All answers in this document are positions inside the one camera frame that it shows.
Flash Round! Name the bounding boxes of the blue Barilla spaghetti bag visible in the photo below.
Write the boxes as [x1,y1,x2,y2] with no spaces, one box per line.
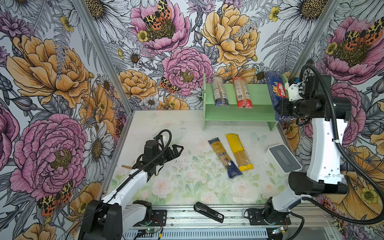
[265,71,288,122]

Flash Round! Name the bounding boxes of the blue and clear spaghetti bag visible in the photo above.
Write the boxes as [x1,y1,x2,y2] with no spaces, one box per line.
[208,138,242,179]

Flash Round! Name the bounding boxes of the red spaghetti bag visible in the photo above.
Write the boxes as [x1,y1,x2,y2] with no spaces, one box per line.
[233,77,253,109]

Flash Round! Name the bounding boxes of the clear spaghetti bag dark ends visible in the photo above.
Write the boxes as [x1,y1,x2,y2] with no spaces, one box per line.
[212,77,229,107]

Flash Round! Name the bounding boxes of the yellow pasta bag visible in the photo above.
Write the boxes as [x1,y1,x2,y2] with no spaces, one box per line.
[226,134,254,172]

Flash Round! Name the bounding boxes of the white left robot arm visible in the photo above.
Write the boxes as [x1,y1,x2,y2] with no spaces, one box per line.
[78,137,184,240]

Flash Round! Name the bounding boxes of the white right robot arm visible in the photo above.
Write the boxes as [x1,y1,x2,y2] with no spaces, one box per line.
[263,75,352,225]

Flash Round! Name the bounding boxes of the green wooden shelf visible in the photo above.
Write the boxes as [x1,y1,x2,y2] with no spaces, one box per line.
[203,78,278,131]

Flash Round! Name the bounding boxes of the wooden stick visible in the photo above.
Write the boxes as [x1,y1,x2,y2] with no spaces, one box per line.
[121,165,132,170]

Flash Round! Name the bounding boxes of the white grey tissue box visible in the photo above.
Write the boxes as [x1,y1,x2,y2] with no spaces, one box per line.
[266,144,302,177]

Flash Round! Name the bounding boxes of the black handheld device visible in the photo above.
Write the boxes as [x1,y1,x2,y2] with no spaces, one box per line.
[194,202,225,223]

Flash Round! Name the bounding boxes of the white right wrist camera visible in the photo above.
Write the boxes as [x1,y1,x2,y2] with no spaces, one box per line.
[285,81,305,102]

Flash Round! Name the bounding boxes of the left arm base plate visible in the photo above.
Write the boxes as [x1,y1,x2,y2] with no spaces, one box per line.
[138,210,168,227]

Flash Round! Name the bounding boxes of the aluminium frame rail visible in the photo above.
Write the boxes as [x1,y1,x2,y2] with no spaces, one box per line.
[141,204,342,240]

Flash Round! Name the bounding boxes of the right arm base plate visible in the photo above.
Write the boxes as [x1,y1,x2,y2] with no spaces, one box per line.
[244,208,291,226]

